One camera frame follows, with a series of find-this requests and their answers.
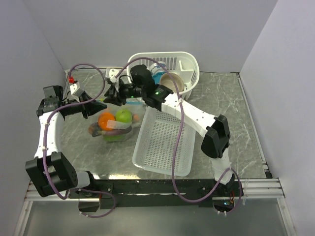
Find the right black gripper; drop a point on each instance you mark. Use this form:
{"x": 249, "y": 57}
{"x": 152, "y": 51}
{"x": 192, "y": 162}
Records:
{"x": 114, "y": 96}

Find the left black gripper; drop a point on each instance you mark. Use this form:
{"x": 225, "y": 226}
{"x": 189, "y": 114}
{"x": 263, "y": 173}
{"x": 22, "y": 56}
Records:
{"x": 91, "y": 106}

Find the orange fake fruit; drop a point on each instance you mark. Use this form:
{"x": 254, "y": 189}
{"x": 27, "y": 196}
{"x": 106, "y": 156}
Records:
{"x": 103, "y": 120}

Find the green fake apple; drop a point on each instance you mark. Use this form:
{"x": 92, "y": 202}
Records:
{"x": 124, "y": 116}

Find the clear perforated plastic tray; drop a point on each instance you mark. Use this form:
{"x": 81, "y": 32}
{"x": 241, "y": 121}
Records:
{"x": 156, "y": 141}

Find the clear zip top bag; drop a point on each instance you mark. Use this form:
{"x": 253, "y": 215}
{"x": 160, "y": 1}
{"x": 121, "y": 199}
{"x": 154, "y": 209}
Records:
{"x": 137, "y": 109}

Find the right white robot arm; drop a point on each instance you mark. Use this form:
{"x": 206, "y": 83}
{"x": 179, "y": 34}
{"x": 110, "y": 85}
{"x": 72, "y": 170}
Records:
{"x": 214, "y": 130}

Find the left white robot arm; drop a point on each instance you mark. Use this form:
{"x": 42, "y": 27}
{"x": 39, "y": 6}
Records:
{"x": 50, "y": 171}

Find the blue plate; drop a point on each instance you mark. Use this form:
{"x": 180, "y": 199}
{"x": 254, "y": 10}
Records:
{"x": 156, "y": 77}

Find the blue floral white cup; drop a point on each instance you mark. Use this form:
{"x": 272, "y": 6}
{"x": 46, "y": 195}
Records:
{"x": 157, "y": 68}

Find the beige ceramic bowl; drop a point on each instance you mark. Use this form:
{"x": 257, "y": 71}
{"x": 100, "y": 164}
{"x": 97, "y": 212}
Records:
{"x": 169, "y": 81}

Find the white plastic dish basket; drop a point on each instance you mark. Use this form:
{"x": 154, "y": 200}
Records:
{"x": 183, "y": 64}

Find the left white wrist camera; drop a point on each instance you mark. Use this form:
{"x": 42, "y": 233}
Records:
{"x": 75, "y": 88}

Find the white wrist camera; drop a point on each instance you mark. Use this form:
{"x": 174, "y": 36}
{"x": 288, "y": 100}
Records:
{"x": 75, "y": 88}
{"x": 110, "y": 75}

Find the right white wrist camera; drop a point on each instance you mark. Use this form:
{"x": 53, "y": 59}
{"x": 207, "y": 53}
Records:
{"x": 110, "y": 75}

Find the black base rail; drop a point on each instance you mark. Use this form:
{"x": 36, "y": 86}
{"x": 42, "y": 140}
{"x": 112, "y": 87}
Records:
{"x": 160, "y": 192}

